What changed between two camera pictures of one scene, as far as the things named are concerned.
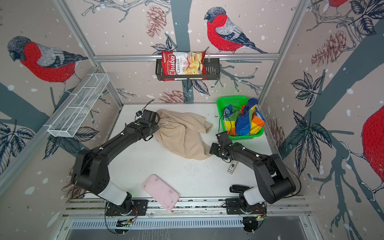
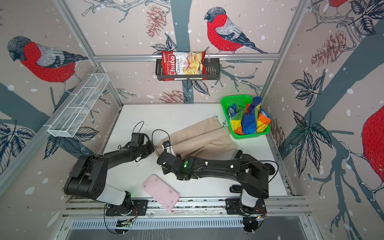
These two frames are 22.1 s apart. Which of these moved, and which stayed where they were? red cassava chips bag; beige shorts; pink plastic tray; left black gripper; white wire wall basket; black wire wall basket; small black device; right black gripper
Moved: beige shorts; left black gripper; right black gripper
Stayed: pink plastic tray; red cassava chips bag; small black device; black wire wall basket; white wire wall basket
